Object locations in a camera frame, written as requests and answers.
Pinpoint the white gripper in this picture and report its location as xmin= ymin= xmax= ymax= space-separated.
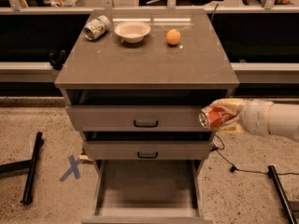
xmin=208 ymin=98 xmax=274 ymax=136

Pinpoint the red coke can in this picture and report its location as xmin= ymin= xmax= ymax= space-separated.
xmin=199 ymin=105 xmax=239 ymax=130

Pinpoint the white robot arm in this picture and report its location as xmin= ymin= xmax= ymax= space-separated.
xmin=202 ymin=98 xmax=299 ymax=141

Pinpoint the grey drawer cabinet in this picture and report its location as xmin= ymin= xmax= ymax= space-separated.
xmin=54 ymin=8 xmax=240 ymax=224

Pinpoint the grey open bottom drawer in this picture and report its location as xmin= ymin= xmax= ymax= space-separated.
xmin=81 ymin=160 xmax=213 ymax=224

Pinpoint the grey middle drawer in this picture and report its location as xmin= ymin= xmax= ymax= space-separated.
xmin=83 ymin=132 xmax=211 ymax=160

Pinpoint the grey top drawer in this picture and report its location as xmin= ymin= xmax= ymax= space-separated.
xmin=64 ymin=89 xmax=227 ymax=132

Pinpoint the green white soda can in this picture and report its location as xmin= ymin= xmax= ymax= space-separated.
xmin=83 ymin=15 xmax=111 ymax=40

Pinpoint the black stand leg right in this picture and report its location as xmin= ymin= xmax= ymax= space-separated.
xmin=268 ymin=165 xmax=299 ymax=224

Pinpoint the black stand leg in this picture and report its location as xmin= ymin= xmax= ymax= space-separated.
xmin=268 ymin=165 xmax=299 ymax=224
xmin=0 ymin=132 xmax=44 ymax=205

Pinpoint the orange fruit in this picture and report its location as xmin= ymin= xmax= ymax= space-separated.
xmin=166 ymin=29 xmax=181 ymax=46

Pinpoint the white bowl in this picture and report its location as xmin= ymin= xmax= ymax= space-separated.
xmin=114 ymin=21 xmax=150 ymax=44

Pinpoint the blue tape cross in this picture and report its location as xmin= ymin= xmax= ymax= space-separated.
xmin=59 ymin=155 xmax=81 ymax=182

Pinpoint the black stand leg left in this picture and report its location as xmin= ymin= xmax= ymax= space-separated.
xmin=0 ymin=132 xmax=44 ymax=205

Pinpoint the black cable on floor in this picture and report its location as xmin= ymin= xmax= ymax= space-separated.
xmin=210 ymin=134 xmax=299 ymax=176

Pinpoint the black clamp on rail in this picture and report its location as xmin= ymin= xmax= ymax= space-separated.
xmin=49 ymin=49 xmax=66 ymax=70

